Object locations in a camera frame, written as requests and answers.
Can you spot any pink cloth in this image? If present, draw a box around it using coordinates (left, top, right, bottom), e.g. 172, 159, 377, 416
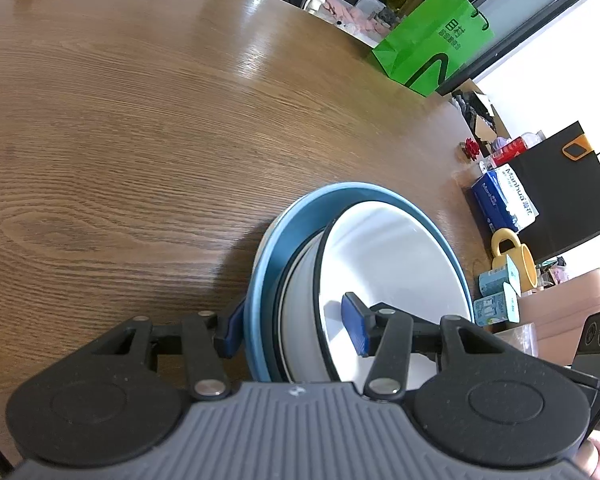
322, 0, 381, 36

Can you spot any white bowl black rim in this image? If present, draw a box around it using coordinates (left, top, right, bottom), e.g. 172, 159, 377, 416
275, 230, 338, 383
317, 201, 473, 383

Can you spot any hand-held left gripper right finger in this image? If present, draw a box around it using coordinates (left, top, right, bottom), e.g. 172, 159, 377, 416
341, 291, 571, 402

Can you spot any clear plastic container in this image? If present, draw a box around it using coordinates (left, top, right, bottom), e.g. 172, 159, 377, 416
494, 322, 539, 357

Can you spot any red label plastic bottle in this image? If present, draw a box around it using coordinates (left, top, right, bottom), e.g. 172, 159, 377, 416
489, 131, 546, 170

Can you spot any blue bowl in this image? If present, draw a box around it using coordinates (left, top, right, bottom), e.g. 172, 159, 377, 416
249, 182, 474, 383

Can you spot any black paper bag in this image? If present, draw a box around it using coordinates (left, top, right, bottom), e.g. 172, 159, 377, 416
505, 121, 600, 263

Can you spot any blue tissue pack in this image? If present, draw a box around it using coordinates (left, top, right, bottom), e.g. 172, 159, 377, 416
470, 166, 540, 234

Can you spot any small light blue box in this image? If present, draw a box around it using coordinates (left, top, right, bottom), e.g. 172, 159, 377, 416
478, 255, 522, 297
472, 285, 521, 330

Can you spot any cardboard box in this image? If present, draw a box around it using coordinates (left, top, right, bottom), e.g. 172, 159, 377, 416
450, 78, 511, 156

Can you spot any green paper bag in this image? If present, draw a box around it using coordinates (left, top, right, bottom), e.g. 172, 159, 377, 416
371, 0, 496, 98

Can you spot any pink suitcase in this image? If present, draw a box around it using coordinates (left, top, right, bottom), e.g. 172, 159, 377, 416
500, 267, 600, 356

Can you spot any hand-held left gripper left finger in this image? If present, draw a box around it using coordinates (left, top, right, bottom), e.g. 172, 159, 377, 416
91, 300, 246, 401

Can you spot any yellow mug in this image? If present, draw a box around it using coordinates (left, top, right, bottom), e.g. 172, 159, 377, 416
490, 228, 538, 293

